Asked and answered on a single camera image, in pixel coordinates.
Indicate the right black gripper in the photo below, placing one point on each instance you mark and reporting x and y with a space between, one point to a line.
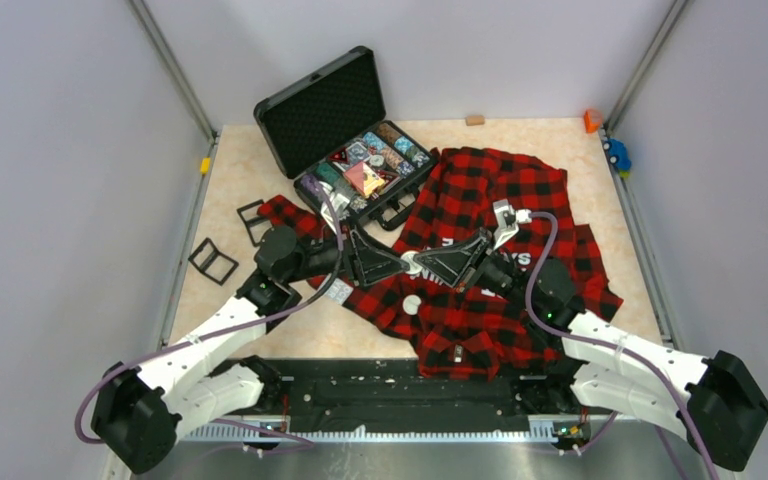
450 263

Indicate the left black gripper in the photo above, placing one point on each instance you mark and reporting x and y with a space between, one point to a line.
366 263

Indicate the red black plaid shirt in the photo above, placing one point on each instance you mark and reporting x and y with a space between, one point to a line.
474 334

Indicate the black square brooch box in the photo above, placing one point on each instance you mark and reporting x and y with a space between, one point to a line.
256 225

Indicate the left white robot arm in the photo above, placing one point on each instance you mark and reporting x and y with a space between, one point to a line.
144 407

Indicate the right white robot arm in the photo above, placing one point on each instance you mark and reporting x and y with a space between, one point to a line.
714 403

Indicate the pink yellow card packet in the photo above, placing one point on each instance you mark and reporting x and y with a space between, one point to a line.
364 179

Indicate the black open chip case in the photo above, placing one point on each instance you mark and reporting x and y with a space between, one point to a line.
333 118

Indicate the small wooden block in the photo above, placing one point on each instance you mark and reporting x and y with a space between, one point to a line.
474 120

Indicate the yellow small clip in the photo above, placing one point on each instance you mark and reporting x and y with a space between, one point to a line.
205 166

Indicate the orange small object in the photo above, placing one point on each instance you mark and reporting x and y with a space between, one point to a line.
592 120

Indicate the blue toy car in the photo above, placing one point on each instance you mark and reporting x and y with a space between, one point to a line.
618 156

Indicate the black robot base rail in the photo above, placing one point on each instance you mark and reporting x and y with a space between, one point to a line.
389 396

